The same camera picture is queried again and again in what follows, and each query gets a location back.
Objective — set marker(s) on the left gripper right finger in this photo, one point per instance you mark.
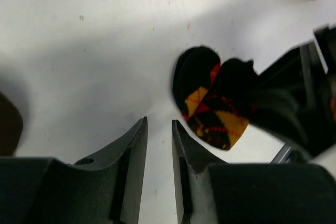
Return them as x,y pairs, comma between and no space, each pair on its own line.
209,190

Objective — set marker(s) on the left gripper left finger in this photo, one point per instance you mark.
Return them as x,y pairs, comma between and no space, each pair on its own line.
104,187

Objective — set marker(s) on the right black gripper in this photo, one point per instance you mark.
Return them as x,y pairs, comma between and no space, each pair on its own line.
295,98

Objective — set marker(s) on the argyle patterned sock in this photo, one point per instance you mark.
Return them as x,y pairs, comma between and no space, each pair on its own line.
213,96

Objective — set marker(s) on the brown striped cuff sock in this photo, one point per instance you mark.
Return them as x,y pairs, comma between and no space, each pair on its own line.
11,124

